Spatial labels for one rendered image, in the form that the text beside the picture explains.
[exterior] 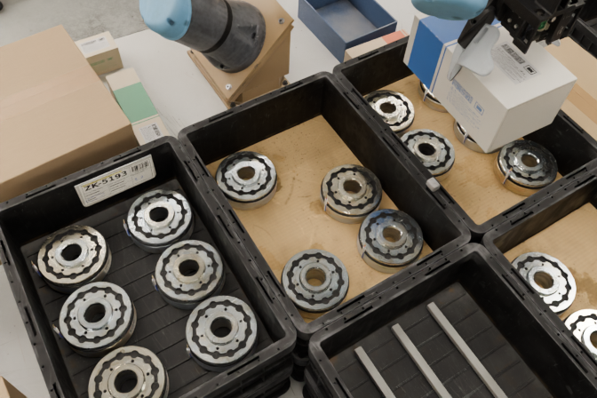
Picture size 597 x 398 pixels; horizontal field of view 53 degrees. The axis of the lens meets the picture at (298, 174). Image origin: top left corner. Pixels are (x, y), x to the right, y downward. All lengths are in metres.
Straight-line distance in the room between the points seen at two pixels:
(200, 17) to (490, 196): 0.61
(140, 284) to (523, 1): 0.66
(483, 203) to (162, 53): 0.81
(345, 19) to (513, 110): 0.81
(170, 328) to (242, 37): 0.59
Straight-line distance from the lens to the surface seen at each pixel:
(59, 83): 1.14
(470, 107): 0.84
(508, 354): 0.96
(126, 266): 0.98
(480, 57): 0.80
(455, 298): 0.97
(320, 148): 1.08
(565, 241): 1.09
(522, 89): 0.82
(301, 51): 1.44
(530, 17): 0.75
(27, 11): 2.83
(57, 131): 1.07
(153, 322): 0.93
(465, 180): 1.09
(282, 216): 0.99
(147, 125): 1.23
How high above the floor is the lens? 1.68
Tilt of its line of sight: 54 degrees down
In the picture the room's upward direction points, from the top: 4 degrees clockwise
